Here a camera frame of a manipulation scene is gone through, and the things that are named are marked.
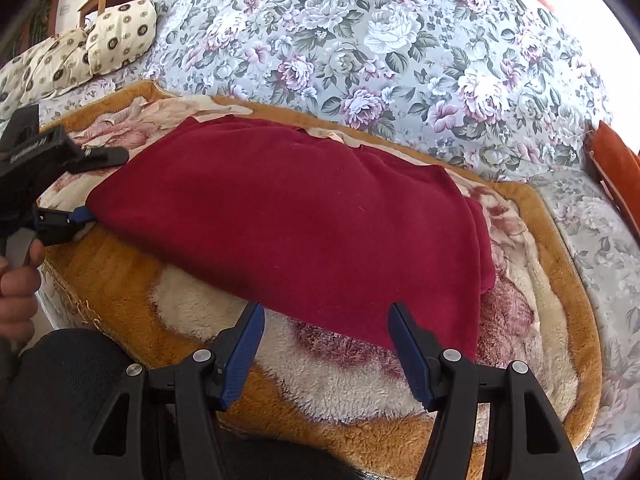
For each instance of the cream patterned pillow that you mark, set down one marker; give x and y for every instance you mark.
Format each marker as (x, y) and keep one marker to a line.
(57, 62)
(120, 32)

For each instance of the orange velvet cushion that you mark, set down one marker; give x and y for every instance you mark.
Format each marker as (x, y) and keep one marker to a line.
(617, 170)

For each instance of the dark red sweater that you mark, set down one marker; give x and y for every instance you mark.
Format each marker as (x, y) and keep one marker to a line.
(300, 220)

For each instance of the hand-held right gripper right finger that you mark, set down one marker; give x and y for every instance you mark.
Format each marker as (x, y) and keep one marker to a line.
(412, 355)

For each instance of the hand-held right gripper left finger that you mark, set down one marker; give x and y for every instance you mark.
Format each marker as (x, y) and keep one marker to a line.
(240, 355)

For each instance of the brown rose fleece blanket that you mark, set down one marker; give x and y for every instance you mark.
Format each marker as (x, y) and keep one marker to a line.
(340, 395)

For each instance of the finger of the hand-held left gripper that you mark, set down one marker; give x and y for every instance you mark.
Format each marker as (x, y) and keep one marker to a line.
(80, 217)
(100, 157)

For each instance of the floral bed sheet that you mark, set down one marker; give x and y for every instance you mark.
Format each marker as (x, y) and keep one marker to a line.
(400, 60)

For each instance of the person's left hand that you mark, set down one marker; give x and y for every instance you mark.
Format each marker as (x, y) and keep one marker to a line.
(17, 295)

